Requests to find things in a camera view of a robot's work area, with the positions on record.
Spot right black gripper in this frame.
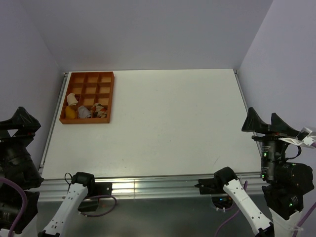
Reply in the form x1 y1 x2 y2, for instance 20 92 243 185
240 105 298 178

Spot grey sock red stripes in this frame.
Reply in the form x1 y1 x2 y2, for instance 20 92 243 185
78 106 92 119

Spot tan argyle sock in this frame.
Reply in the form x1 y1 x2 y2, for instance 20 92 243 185
92 103 107 119

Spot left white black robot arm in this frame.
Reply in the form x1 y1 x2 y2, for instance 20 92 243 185
0 107 96 237

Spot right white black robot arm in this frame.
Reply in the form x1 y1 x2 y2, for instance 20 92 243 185
213 107 316 237

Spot rolled yellow sock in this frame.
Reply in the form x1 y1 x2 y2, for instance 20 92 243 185
65 106 77 119

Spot rolled beige sock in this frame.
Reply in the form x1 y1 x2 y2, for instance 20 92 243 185
66 93 78 106

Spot orange compartment tray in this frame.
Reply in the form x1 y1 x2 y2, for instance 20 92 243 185
60 71 115 124

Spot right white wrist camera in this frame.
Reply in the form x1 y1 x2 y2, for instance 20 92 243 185
279 127 316 148

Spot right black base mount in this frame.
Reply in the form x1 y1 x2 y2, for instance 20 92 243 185
194 178 219 195

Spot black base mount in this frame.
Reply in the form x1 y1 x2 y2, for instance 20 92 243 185
194 178 219 195
93 182 113 196

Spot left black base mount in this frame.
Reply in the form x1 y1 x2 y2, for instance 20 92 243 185
93 182 113 196

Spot black box under rail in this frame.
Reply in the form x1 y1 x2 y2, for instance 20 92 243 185
78 199 99 213

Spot aluminium frame rail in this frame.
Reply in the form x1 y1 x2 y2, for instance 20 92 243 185
37 172 265 202

